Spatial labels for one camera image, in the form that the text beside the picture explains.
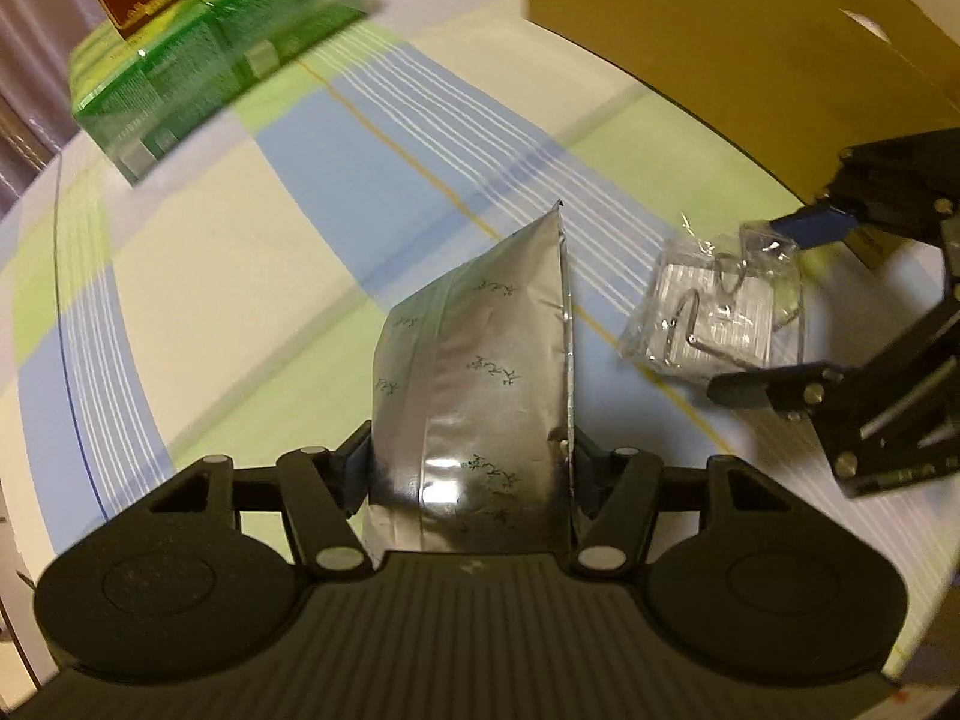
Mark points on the silver foil pouch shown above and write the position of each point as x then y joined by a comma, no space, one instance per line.
472,390

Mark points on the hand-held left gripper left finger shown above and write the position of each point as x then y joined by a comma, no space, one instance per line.
361,465

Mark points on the clear glass jar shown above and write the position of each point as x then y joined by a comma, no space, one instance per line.
712,315

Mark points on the mauve curtain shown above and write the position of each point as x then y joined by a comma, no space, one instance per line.
30,90

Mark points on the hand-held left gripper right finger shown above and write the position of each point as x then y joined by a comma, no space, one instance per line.
586,480

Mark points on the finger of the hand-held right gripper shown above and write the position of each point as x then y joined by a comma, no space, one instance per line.
814,223
772,388

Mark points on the green wrapped tissue pack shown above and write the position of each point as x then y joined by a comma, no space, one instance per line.
225,52

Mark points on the brown cardboard box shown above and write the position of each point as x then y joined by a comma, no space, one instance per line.
712,37

